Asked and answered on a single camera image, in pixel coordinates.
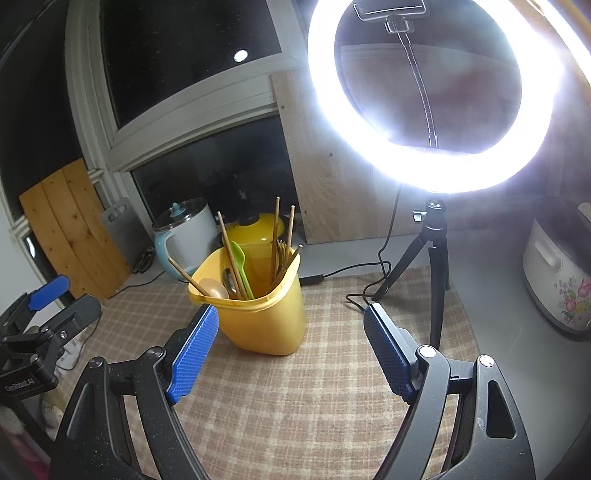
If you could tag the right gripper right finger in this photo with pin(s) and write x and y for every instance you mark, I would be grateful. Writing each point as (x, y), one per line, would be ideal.
(395, 350)

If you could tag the checkered pink table cloth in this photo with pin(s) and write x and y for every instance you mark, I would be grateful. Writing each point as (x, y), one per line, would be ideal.
(324, 412)

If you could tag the left gloved hand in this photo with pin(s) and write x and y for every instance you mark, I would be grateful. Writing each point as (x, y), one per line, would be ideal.
(37, 419)

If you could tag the wooden spoon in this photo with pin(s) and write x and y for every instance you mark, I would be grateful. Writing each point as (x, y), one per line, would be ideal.
(214, 288)

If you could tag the grey cutting board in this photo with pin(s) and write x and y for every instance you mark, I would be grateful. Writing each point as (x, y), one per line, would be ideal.
(126, 230)

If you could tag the light wooden back panel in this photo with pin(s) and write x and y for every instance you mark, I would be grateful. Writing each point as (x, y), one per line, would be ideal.
(342, 197)

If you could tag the wooden plank board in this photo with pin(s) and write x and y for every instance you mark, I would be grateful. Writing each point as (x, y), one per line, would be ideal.
(64, 213)

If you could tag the metal fork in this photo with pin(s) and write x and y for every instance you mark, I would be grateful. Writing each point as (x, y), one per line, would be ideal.
(282, 254)

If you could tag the white window frame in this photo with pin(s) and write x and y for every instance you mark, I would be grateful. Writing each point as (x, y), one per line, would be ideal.
(225, 99)

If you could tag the green plastic spoon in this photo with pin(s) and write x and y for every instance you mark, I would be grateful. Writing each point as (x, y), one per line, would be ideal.
(240, 258)

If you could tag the metal spoon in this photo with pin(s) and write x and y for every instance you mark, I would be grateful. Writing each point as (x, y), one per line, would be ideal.
(229, 283)

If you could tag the floral white rice cooker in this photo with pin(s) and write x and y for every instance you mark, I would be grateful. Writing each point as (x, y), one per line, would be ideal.
(556, 263)

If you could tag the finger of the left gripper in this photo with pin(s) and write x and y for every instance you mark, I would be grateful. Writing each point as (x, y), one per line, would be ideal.
(48, 293)

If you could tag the phone holder clamp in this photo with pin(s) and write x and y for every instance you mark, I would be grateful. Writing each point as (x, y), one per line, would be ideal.
(398, 18)

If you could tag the yellow plastic utensil bin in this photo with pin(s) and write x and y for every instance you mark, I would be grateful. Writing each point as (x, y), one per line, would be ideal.
(273, 322)

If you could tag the white electric kettle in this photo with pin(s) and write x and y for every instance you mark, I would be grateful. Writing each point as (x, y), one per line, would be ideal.
(185, 232)

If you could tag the ring light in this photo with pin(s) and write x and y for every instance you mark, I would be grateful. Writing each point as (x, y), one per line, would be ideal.
(492, 79)

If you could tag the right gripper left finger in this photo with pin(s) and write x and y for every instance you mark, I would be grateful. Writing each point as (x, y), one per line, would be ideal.
(186, 351)

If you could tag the kitchen scissors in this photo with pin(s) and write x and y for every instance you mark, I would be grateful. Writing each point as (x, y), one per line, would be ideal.
(144, 262)

